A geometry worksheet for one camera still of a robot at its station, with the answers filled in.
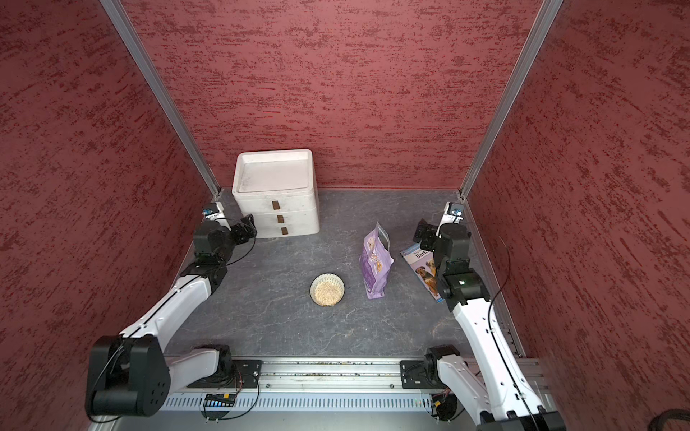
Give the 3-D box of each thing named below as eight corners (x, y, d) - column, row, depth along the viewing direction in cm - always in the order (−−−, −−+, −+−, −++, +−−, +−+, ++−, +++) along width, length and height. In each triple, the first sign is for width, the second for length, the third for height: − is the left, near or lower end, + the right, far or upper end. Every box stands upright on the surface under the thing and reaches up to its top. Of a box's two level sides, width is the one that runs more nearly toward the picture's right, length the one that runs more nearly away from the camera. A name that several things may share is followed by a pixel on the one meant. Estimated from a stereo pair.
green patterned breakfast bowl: (306, 296, 91) (304, 289, 86) (324, 273, 96) (323, 266, 92) (332, 314, 87) (331, 308, 82) (349, 289, 92) (349, 282, 88)
